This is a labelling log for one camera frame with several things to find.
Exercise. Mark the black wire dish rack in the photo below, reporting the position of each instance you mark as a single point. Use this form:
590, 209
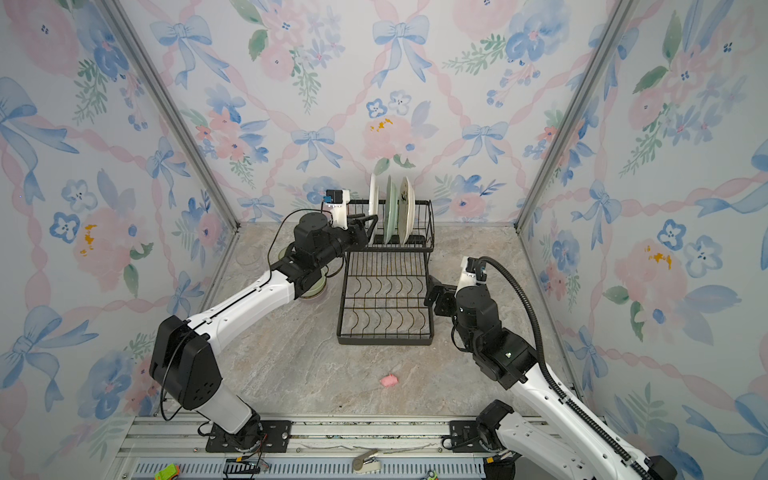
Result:
385, 284

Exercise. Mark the pink eraser piece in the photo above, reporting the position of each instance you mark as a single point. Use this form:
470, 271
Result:
389, 381

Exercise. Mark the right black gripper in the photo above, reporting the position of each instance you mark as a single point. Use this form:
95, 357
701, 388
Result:
435, 294

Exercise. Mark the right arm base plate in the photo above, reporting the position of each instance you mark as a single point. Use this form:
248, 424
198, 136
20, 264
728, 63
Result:
471, 436

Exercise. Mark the aluminium corner post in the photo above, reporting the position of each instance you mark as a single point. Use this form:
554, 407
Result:
122, 27
607, 41

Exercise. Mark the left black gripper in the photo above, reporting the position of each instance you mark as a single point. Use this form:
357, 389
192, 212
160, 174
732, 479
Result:
357, 233

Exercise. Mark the cream patterned plate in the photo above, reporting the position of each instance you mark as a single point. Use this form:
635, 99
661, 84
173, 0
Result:
407, 211

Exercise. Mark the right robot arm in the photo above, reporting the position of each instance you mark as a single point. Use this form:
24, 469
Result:
578, 445

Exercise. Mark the left aluminium corner post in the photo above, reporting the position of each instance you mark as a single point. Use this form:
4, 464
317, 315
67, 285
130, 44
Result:
122, 27

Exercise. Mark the aluminium rail frame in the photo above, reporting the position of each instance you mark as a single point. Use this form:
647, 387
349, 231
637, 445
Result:
320, 447

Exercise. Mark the light green ceramic bowl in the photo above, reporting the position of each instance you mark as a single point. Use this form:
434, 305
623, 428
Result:
318, 287

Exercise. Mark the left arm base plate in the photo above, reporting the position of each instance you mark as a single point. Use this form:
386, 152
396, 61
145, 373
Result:
266, 436

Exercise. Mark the white floral plate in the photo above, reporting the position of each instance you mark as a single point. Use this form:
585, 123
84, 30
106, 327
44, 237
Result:
373, 200

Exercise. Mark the right aluminium corner post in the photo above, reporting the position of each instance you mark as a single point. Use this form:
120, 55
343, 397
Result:
607, 41

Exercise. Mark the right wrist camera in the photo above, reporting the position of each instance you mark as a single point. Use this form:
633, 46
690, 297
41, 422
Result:
472, 273

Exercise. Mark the pale green plate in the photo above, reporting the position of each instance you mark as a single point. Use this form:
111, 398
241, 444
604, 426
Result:
390, 211

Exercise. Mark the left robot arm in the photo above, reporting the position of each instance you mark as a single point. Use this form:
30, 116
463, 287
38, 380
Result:
185, 357

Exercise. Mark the green yellow small toy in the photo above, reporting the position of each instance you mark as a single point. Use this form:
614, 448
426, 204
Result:
169, 472

